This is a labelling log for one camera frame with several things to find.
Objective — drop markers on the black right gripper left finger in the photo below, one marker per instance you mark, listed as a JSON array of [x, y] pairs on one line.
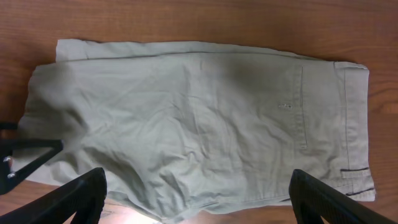
[[82, 199]]

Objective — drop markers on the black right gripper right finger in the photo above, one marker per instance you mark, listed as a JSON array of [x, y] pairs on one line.
[[314, 202]]

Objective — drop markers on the khaki green shorts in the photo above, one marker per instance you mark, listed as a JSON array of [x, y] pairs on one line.
[[181, 127]]

